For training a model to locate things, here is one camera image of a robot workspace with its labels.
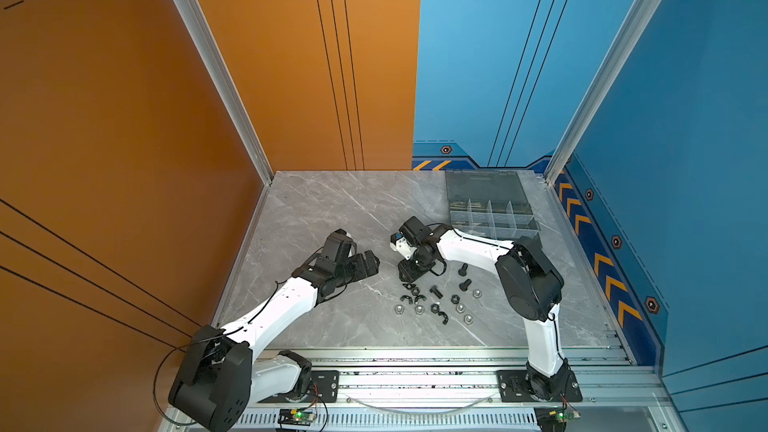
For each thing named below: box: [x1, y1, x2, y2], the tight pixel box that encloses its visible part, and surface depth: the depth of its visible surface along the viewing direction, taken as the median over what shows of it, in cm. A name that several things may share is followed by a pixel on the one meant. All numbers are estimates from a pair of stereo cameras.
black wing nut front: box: [430, 303, 449, 325], surface depth 87 cm
